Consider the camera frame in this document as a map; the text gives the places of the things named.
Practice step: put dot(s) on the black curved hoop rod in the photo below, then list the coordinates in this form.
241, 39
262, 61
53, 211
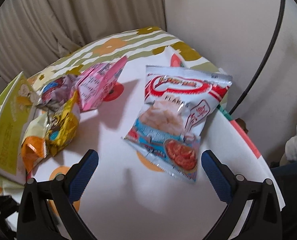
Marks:
283, 5

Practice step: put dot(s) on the purple and pink snack packet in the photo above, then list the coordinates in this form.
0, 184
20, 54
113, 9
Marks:
53, 90

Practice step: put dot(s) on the beige curtain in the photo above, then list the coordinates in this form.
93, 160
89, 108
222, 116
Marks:
63, 12

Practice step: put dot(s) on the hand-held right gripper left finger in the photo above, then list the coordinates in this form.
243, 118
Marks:
84, 177

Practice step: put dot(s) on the yellow snack packet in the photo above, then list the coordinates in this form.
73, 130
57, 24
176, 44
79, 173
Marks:
61, 125

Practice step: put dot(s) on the striped floral blanket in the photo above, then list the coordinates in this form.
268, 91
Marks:
118, 42

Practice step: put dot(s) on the green cardboard box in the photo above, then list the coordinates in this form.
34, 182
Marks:
6, 135

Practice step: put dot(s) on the white and red flakes packet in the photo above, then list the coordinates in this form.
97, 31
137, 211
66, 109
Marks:
173, 115

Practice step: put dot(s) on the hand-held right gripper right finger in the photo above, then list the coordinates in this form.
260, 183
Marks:
216, 177

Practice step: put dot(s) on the orange and white snack packet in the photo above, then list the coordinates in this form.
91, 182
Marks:
32, 150

